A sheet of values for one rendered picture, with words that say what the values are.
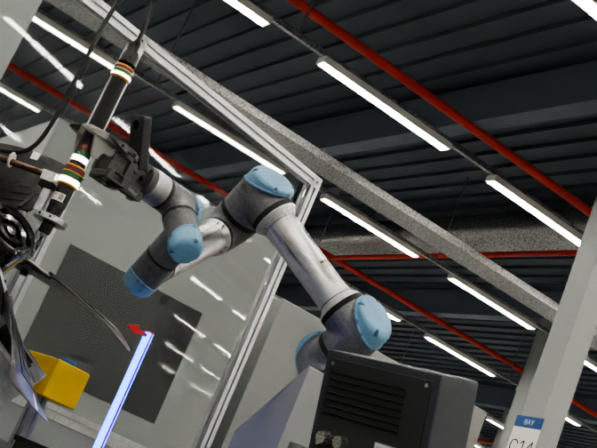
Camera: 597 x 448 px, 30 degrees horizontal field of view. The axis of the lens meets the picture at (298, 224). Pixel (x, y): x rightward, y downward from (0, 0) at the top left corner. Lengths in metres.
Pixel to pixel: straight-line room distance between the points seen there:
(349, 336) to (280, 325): 3.46
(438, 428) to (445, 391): 0.06
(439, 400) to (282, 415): 0.66
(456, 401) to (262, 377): 4.13
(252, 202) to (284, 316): 3.37
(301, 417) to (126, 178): 0.63
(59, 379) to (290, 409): 0.55
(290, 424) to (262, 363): 3.56
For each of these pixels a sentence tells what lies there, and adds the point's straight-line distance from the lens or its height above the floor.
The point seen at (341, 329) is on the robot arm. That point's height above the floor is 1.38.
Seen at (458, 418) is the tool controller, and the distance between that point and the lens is 1.91.
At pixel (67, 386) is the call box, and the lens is 2.64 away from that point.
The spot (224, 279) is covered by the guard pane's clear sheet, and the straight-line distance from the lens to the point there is 3.55.
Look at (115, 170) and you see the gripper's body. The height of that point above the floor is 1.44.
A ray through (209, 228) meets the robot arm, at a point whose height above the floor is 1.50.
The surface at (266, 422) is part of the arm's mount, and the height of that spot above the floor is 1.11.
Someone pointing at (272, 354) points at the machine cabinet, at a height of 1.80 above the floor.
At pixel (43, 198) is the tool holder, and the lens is 2.30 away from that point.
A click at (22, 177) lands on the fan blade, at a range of 2.41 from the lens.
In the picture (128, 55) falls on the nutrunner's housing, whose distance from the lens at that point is 2.38.
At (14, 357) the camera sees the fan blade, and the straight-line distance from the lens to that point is 2.01.
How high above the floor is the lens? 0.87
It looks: 16 degrees up
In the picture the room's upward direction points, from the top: 23 degrees clockwise
